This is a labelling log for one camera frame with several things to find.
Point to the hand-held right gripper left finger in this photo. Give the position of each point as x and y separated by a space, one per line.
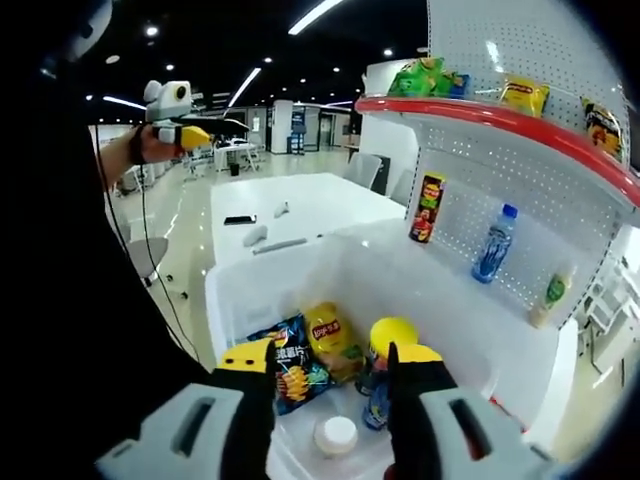
250 425

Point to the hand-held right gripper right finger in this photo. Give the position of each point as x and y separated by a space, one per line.
415 400

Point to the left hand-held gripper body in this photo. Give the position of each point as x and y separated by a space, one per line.
167 107

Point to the blue-cap water bottle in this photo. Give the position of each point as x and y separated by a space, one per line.
375 405
495 245

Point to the dark blue snack bag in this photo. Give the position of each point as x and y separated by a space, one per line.
292 370

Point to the beige bottle green label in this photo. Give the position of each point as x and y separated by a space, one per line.
336 436
552 300

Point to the white shopping basket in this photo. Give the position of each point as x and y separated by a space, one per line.
410 280

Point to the white snack and drink counter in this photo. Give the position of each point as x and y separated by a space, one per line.
525 165

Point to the black and yellow snack bag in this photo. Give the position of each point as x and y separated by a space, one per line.
602 127

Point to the person's left hand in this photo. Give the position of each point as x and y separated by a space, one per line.
152 150

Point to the person's right hand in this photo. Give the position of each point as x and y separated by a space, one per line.
392 474

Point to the white office tables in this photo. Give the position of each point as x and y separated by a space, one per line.
235 152

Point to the black phone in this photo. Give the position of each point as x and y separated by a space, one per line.
240 220

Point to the small white object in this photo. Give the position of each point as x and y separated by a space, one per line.
255 235
281 209

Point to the white worn device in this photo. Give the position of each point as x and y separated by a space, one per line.
92 25

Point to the grey office chair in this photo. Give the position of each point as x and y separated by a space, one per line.
150 255

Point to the light grey chair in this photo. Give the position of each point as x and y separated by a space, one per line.
360 170

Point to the black chair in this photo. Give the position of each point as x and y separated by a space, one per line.
384 177

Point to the red chips can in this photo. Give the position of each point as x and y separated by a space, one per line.
427 210

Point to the person's black clothing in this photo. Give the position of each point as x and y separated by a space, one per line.
50 300

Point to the white furniture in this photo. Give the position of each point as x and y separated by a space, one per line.
610 300

